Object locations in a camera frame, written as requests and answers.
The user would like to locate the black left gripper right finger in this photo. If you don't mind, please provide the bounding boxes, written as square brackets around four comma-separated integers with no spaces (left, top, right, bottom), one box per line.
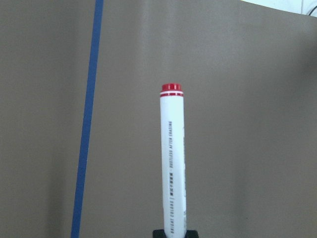
[185,230,199,238]

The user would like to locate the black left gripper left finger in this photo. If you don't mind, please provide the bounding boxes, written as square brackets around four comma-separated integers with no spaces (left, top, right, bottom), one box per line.
[152,230,165,238]

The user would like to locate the red capped white marker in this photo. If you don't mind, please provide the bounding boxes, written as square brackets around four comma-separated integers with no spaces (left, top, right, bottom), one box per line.
[160,83,187,238]

